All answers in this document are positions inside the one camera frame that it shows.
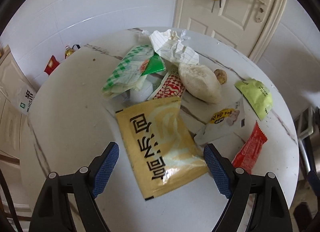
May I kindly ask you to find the red packet on floor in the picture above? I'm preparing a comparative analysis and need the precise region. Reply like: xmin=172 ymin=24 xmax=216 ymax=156
xmin=44 ymin=55 xmax=60 ymax=76

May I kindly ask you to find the light green snack packet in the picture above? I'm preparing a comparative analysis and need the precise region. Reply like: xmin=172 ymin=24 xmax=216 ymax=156
xmin=234 ymin=79 xmax=273 ymax=121

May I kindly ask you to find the brown walnut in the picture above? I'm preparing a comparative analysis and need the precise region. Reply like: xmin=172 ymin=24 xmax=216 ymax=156
xmin=214 ymin=69 xmax=227 ymax=85

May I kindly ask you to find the green triangular packet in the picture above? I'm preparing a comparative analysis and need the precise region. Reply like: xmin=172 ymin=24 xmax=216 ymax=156
xmin=142 ymin=53 xmax=166 ymax=76

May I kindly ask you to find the round marble table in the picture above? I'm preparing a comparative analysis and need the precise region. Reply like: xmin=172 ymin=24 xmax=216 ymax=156
xmin=19 ymin=26 xmax=300 ymax=232

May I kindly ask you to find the brass door handle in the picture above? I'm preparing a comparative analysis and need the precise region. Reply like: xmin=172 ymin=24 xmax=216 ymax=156
xmin=255 ymin=0 xmax=271 ymax=23

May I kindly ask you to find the red snack wrapper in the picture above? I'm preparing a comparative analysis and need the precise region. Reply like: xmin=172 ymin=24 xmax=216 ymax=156
xmin=232 ymin=121 xmax=267 ymax=174

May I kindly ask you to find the white clear snack wrapper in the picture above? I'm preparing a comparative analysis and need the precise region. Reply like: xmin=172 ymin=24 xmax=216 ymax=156
xmin=194 ymin=97 xmax=245 ymax=146

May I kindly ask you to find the white rice bag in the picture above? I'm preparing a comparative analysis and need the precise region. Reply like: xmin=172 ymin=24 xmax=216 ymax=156
xmin=11 ymin=83 xmax=37 ymax=115

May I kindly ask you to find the white steamed bun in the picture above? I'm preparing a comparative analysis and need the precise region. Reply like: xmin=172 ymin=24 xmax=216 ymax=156
xmin=178 ymin=63 xmax=222 ymax=104

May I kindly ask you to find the lined paper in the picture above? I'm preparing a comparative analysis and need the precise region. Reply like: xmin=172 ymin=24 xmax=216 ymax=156
xmin=149 ymin=29 xmax=200 ymax=66

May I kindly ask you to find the cooking oil bottle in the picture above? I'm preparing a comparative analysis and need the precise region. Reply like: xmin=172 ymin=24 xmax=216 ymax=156
xmin=65 ymin=44 xmax=81 ymax=59

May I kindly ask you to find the yellow noodle seasoning bag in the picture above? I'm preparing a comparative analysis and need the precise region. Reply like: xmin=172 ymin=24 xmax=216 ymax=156
xmin=116 ymin=96 xmax=208 ymax=201

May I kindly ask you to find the green checkered wrapper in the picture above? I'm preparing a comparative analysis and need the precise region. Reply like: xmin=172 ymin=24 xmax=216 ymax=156
xmin=102 ymin=45 xmax=154 ymax=99

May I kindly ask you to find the clear plastic jelly cup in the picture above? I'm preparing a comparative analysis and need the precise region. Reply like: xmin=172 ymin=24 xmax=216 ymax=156
xmin=129 ymin=74 xmax=164 ymax=104

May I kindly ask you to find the white panel door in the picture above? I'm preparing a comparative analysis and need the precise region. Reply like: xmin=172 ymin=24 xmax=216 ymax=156
xmin=173 ymin=0 xmax=287 ymax=63

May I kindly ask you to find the red white patterned wrapper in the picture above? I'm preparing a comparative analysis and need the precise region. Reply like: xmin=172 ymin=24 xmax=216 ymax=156
xmin=149 ymin=68 xmax=185 ymax=99

